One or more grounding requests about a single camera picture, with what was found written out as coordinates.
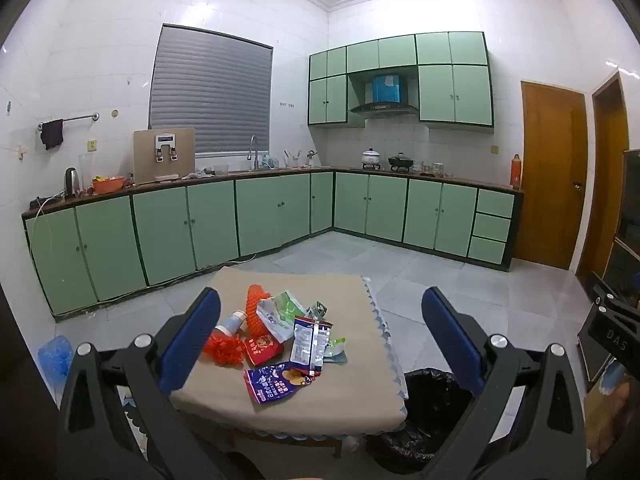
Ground green lower kitchen cabinets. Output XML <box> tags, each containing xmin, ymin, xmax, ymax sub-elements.
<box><xmin>21</xmin><ymin>167</ymin><xmax>524</xmax><ymax>321</ymax></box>

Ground range hood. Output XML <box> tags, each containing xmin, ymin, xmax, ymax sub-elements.
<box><xmin>349</xmin><ymin>74</ymin><xmax>420</xmax><ymax>120</ymax></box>

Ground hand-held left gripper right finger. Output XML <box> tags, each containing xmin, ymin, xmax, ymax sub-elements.
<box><xmin>421</xmin><ymin>286</ymin><xmax>587</xmax><ymax>480</ymax></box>

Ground white blue snack packet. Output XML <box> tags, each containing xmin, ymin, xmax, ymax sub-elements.
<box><xmin>289</xmin><ymin>316</ymin><xmax>333</xmax><ymax>376</ymax></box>

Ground orange foam fruit net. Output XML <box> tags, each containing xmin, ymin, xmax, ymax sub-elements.
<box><xmin>245</xmin><ymin>285</ymin><xmax>273</xmax><ymax>336</ymax></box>

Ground water dispenser with wooden panel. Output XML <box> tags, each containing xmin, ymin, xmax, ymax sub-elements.
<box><xmin>132</xmin><ymin>127</ymin><xmax>197</xmax><ymax>186</ymax></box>

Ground wall towel bar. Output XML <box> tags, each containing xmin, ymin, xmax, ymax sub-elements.
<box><xmin>37</xmin><ymin>114</ymin><xmax>100</xmax><ymax>132</ymax></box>

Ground green upper kitchen cabinets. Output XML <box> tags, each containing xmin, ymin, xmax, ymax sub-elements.
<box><xmin>307</xmin><ymin>31</ymin><xmax>496</xmax><ymax>134</ymax></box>

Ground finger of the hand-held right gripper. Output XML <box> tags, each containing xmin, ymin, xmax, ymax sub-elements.
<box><xmin>589</xmin><ymin>271</ymin><xmax>640</xmax><ymax>323</ymax></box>

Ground red mesh bag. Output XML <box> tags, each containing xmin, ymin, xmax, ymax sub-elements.
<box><xmin>205</xmin><ymin>331</ymin><xmax>246</xmax><ymax>365</ymax></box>

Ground blue plastic bag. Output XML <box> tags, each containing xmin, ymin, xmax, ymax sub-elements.
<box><xmin>37</xmin><ymin>335</ymin><xmax>76</xmax><ymax>385</ymax></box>

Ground green kitchen cabinets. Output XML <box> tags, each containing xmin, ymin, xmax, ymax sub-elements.
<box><xmin>21</xmin><ymin>167</ymin><xmax>524</xmax><ymax>321</ymax></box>
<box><xmin>307</xmin><ymin>31</ymin><xmax>496</xmax><ymax>134</ymax></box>

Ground wooden door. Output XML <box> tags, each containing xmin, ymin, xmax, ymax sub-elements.
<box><xmin>514</xmin><ymin>80</ymin><xmax>588</xmax><ymax>272</ymax></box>
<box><xmin>582</xmin><ymin>71</ymin><xmax>631</xmax><ymax>281</ymax></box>

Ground white and green wrapper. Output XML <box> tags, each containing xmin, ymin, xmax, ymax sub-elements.
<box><xmin>257</xmin><ymin>290</ymin><xmax>308</xmax><ymax>343</ymax></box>

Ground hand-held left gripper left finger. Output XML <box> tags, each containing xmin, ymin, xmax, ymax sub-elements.
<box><xmin>57</xmin><ymin>287</ymin><xmax>266</xmax><ymax>480</ymax></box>

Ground red snack packet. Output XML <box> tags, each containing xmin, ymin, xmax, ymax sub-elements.
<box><xmin>241</xmin><ymin>334</ymin><xmax>285</xmax><ymax>367</ymax></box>

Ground electric kettle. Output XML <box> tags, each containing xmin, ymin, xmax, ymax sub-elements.
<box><xmin>63</xmin><ymin>167</ymin><xmax>83</xmax><ymax>198</ymax></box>

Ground blue and purple chip packet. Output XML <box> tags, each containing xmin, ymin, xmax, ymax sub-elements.
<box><xmin>243</xmin><ymin>361</ymin><xmax>313</xmax><ymax>406</ymax></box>

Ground orange basket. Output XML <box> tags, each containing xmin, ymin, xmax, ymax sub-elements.
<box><xmin>91</xmin><ymin>176</ymin><xmax>127</xmax><ymax>195</ymax></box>

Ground beige tablecloth with scalloped edge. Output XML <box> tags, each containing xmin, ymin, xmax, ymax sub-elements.
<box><xmin>167</xmin><ymin>266</ymin><xmax>410</xmax><ymax>441</ymax></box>

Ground dark glass cabinet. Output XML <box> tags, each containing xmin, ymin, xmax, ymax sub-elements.
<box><xmin>611</xmin><ymin>149</ymin><xmax>640</xmax><ymax>311</ymax></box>

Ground dark towel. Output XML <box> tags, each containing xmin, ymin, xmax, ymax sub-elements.
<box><xmin>40</xmin><ymin>119</ymin><xmax>65</xmax><ymax>151</ymax></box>

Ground light green wrapper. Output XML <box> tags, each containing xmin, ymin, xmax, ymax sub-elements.
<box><xmin>322</xmin><ymin>337</ymin><xmax>348</xmax><ymax>363</ymax></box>

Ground black lined trash bin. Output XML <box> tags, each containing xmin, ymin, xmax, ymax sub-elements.
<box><xmin>365</xmin><ymin>367</ymin><xmax>473</xmax><ymax>480</ymax></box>

